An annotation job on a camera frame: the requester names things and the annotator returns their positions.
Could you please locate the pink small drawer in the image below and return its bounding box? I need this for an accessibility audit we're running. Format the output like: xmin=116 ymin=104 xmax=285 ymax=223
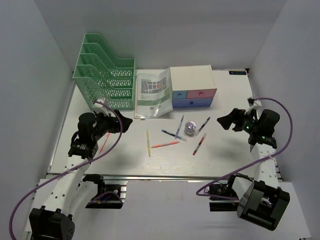
xmin=186 ymin=88 xmax=217 ymax=99

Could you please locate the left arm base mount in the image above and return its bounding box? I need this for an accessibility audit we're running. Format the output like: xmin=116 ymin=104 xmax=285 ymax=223
xmin=82 ymin=174 xmax=127 ymax=209

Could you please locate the booklet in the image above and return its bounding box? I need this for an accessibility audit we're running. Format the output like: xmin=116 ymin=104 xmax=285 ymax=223
xmin=134 ymin=69 xmax=173 ymax=119

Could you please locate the blue wide bottom drawer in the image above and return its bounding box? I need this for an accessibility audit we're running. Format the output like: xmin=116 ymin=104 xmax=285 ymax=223
xmin=172 ymin=98 xmax=213 ymax=108

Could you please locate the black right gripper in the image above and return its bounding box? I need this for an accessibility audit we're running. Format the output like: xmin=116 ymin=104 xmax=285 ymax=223
xmin=217 ymin=108 xmax=260 ymax=135

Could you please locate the orange pen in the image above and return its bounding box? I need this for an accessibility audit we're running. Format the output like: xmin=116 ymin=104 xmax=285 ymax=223
xmin=150 ymin=140 xmax=180 ymax=149

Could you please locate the light blue small drawer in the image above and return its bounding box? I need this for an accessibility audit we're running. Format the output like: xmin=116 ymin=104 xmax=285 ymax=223
xmin=172 ymin=90 xmax=188 ymax=100

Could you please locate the blue white pen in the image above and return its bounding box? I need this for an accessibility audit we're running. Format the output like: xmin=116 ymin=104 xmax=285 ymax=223
xmin=195 ymin=116 xmax=211 ymax=136

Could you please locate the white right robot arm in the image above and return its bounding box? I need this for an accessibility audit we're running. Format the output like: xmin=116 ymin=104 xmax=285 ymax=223
xmin=209 ymin=108 xmax=290 ymax=231

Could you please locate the green plastic file rack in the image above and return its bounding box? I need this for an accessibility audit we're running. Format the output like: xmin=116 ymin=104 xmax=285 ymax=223
xmin=73 ymin=33 xmax=137 ymax=110

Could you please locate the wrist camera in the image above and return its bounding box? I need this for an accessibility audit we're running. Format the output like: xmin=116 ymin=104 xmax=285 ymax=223
xmin=245 ymin=97 xmax=262 ymax=115
xmin=92 ymin=97 xmax=109 ymax=117

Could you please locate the light blue pen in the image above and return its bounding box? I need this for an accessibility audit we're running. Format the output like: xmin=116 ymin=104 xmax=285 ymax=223
xmin=175 ymin=115 xmax=185 ymax=139

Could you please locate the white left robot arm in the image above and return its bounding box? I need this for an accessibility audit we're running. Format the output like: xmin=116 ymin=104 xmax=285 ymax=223
xmin=29 ymin=110 xmax=133 ymax=240

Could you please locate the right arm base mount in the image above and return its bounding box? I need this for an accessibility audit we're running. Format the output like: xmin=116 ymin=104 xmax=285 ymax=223
xmin=204 ymin=173 xmax=241 ymax=212

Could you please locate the white mini drawer cabinet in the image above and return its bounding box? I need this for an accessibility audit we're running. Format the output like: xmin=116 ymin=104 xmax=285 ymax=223
xmin=169 ymin=64 xmax=218 ymax=109

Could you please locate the red pen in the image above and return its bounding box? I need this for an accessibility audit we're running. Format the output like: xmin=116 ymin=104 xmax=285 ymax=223
xmin=192 ymin=133 xmax=207 ymax=156

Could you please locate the black label sticker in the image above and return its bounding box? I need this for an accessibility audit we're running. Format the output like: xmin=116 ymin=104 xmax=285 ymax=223
xmin=229 ymin=70 xmax=247 ymax=76

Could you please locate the pink pen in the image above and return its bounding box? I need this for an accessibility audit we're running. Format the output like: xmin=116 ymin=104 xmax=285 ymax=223
xmin=98 ymin=132 xmax=110 ymax=155

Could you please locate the yellow pen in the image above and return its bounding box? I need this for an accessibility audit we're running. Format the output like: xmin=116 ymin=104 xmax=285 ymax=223
xmin=146 ymin=129 xmax=151 ymax=157

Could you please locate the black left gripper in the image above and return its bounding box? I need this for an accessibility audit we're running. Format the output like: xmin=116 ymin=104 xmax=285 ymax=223
xmin=92 ymin=110 xmax=133 ymax=142

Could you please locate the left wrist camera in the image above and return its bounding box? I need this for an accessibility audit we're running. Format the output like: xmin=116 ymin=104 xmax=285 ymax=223
xmin=92 ymin=97 xmax=109 ymax=117

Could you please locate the dark blue capped pen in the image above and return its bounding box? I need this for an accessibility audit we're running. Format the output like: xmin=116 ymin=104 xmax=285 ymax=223
xmin=161 ymin=129 xmax=187 ymax=142

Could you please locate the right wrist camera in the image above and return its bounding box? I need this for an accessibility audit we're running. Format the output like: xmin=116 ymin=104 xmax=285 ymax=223
xmin=245 ymin=97 xmax=262 ymax=115

